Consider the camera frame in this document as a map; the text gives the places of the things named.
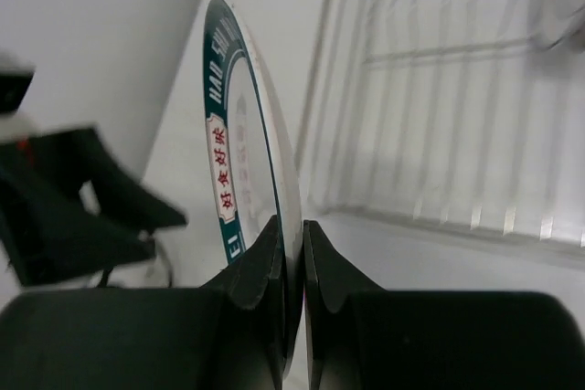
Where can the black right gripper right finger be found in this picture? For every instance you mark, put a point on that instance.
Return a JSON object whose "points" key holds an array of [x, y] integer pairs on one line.
{"points": [[362, 336]]}

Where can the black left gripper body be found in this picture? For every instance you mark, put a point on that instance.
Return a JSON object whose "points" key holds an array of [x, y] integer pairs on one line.
{"points": [[48, 238]]}

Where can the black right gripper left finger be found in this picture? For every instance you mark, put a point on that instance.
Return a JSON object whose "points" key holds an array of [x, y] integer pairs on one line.
{"points": [[225, 334]]}

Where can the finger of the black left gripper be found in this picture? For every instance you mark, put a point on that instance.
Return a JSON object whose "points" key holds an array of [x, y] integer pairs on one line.
{"points": [[71, 158]]}

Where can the plate with teal lettered rim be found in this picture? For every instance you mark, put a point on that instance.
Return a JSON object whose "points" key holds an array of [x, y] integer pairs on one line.
{"points": [[250, 154]]}

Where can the wire dish rack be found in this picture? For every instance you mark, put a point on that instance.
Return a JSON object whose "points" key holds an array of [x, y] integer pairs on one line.
{"points": [[463, 116]]}

